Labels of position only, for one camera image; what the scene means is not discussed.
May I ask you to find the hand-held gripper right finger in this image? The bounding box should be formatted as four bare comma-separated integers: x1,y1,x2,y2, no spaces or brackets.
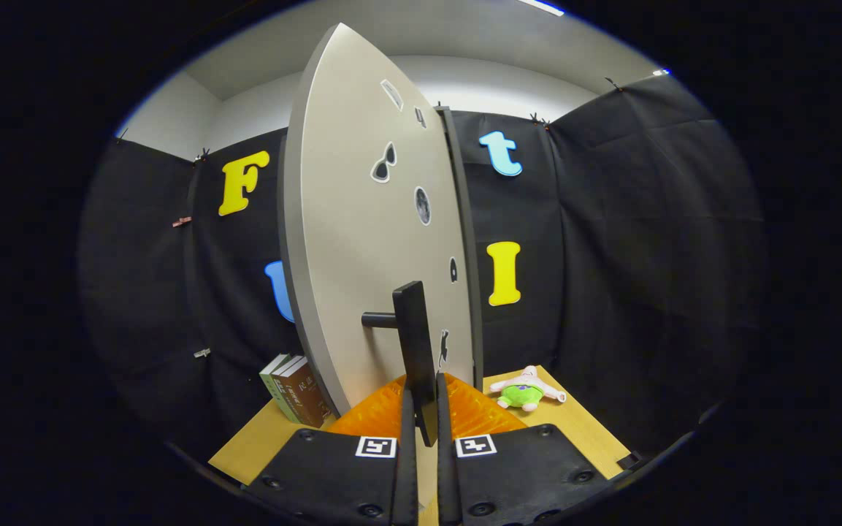
435,373,615,526

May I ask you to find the beige cabinet door black handle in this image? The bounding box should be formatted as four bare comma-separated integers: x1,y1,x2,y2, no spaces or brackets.
278,22,476,448

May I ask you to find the black backdrop cloth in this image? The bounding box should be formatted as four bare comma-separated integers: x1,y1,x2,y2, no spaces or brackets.
77,73,768,468

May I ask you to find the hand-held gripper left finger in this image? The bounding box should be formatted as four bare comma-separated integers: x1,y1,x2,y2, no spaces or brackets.
242,374,419,526

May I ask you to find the dark grey cabinet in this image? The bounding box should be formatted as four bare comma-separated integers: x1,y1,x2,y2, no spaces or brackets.
435,106,483,392

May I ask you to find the green and white plush toy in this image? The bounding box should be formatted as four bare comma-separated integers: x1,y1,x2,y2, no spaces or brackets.
489,365,567,413

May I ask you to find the brown book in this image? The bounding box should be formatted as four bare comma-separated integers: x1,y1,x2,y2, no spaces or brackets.
275,357,334,429

